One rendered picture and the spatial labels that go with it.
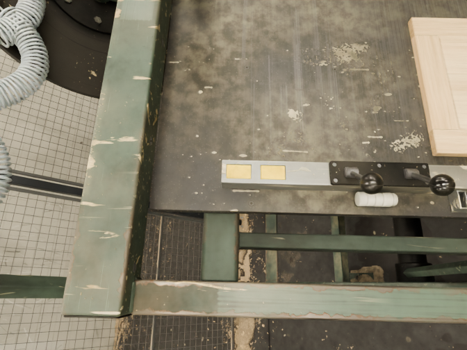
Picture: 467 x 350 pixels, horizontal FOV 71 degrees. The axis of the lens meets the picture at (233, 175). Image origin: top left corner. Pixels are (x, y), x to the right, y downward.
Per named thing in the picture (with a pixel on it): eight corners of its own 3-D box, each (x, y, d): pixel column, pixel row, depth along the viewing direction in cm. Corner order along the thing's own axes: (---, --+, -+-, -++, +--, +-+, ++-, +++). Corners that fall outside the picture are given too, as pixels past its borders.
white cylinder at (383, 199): (354, 207, 69) (392, 208, 69) (360, 203, 66) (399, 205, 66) (353, 194, 70) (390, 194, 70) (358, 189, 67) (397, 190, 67)
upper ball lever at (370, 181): (357, 180, 68) (386, 196, 54) (338, 180, 68) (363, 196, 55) (358, 162, 67) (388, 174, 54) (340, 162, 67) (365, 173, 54)
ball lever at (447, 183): (415, 182, 68) (459, 198, 54) (397, 181, 68) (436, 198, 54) (418, 164, 67) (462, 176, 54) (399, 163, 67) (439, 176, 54)
